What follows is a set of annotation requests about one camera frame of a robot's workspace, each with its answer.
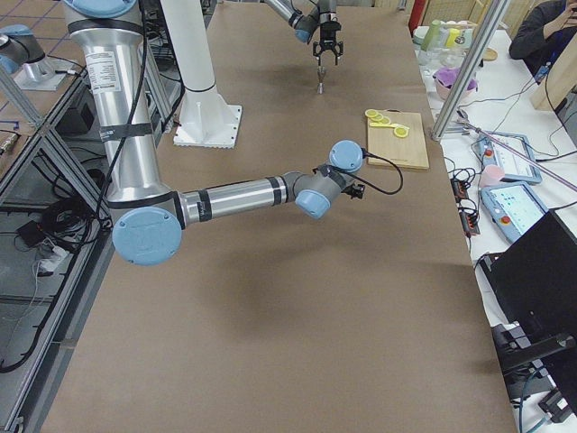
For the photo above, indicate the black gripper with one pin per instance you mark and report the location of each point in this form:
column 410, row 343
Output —
column 357, row 191
column 328, row 32

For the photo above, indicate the steel double jigger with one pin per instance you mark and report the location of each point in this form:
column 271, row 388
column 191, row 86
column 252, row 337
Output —
column 320, row 77

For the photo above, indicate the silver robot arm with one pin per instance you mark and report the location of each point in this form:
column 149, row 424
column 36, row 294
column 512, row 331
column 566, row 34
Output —
column 322, row 17
column 148, row 216

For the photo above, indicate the green plastic cup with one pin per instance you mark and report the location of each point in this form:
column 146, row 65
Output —
column 432, row 32

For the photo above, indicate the yellow cup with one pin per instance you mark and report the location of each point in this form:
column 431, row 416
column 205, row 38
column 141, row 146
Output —
column 454, row 38

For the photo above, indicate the pink plastic cup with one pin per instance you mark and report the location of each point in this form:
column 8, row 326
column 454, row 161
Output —
column 491, row 175

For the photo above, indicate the bamboo cutting board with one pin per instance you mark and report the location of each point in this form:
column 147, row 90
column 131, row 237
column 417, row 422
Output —
column 409, row 152

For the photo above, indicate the yellow plastic knife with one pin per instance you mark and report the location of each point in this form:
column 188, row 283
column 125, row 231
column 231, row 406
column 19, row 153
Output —
column 390, row 126

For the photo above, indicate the lemon slice bottom front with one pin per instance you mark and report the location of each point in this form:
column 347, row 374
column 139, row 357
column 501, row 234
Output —
column 401, row 132

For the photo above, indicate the pink bowl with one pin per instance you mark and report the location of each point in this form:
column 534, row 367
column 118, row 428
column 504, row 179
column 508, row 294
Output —
column 472, row 87

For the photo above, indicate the purple cloth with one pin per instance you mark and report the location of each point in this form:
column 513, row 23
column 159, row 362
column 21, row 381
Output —
column 446, row 77

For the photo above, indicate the blue teach pendant near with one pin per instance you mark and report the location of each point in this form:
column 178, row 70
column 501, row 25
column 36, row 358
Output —
column 514, row 207

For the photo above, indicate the blue teach pendant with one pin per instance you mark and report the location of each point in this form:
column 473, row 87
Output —
column 515, row 168
column 514, row 207

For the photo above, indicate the blue teach pendant far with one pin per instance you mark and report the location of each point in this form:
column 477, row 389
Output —
column 515, row 168

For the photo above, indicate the person in dark sweater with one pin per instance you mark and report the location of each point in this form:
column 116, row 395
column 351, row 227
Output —
column 543, row 36

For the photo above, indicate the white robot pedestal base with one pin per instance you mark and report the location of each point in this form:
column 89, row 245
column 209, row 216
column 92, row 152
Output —
column 205, row 119

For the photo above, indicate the aluminium frame post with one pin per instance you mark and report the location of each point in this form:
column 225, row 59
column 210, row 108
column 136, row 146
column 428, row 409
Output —
column 480, row 42

